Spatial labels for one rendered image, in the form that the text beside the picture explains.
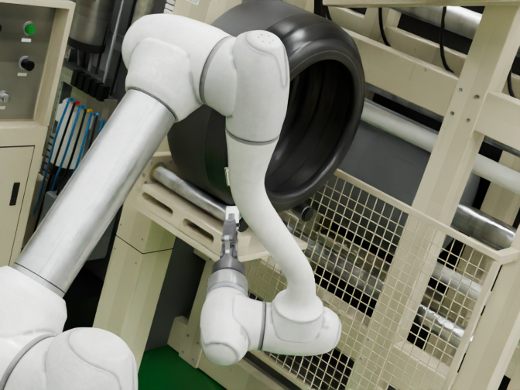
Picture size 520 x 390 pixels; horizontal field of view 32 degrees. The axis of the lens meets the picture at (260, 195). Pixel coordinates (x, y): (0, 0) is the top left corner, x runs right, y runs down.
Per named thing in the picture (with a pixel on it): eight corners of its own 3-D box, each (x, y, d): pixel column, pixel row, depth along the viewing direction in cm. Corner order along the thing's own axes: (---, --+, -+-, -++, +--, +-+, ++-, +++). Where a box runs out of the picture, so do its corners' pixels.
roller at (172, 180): (151, 165, 256) (163, 162, 259) (149, 180, 258) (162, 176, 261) (239, 220, 236) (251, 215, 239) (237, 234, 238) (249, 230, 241)
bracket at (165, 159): (131, 184, 257) (139, 152, 254) (226, 176, 287) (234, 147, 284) (138, 189, 255) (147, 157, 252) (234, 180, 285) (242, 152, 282)
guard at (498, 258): (201, 317, 315) (258, 128, 293) (205, 316, 317) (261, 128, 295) (414, 470, 265) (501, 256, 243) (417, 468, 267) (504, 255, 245)
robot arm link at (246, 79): (296, 124, 169) (235, 99, 175) (312, 35, 159) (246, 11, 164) (259, 152, 160) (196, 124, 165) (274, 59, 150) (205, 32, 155)
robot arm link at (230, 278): (207, 315, 201) (210, 295, 206) (249, 313, 200) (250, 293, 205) (203, 286, 195) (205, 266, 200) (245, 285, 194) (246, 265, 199)
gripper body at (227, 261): (208, 268, 199) (211, 238, 206) (213, 294, 205) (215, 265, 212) (243, 267, 199) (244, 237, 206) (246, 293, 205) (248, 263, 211)
